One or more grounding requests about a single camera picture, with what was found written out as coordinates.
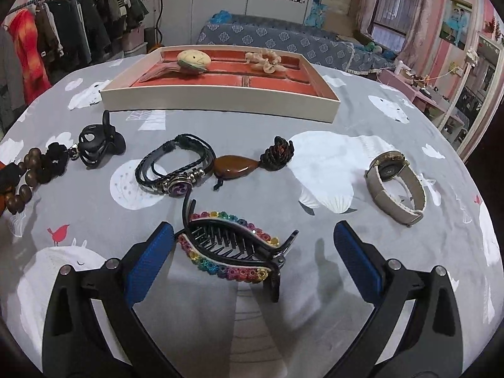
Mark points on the window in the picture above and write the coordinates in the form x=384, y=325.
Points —
x=393, y=12

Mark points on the pink desk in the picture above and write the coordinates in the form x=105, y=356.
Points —
x=417, y=94

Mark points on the brown stone pendant with knot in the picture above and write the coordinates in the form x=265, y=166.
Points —
x=232, y=165

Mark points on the pink curtain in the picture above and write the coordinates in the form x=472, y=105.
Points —
x=421, y=4

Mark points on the black hair claw clip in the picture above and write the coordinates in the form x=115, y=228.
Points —
x=92, y=153

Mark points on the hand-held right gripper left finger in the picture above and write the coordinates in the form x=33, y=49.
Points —
x=151, y=260

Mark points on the garment steamer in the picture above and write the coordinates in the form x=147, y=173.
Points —
x=158, y=19

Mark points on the stacked storage boxes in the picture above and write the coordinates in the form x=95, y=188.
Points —
x=134, y=41

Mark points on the white jewelry tray red lining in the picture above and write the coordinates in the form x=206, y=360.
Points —
x=220, y=104

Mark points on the blue patterned bedcover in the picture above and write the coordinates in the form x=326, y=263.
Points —
x=275, y=39

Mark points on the row of hanging clothes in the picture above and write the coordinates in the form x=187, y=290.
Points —
x=75, y=23

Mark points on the black scrunchie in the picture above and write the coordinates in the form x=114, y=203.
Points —
x=53, y=161

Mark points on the white bottle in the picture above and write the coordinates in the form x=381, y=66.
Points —
x=401, y=71

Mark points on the doll face hair clip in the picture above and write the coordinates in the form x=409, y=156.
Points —
x=193, y=61

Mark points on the beige flower hair accessory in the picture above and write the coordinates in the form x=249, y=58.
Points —
x=267, y=65

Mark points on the wall poster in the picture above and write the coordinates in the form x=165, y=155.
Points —
x=456, y=23

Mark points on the rainbow beaded hair claw clip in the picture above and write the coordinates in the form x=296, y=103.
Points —
x=236, y=273

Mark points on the white framed mirror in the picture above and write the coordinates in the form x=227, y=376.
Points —
x=478, y=86

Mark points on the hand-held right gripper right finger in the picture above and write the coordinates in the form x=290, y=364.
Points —
x=356, y=262

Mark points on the grey printed bedsheet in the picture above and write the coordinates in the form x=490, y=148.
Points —
x=334, y=157

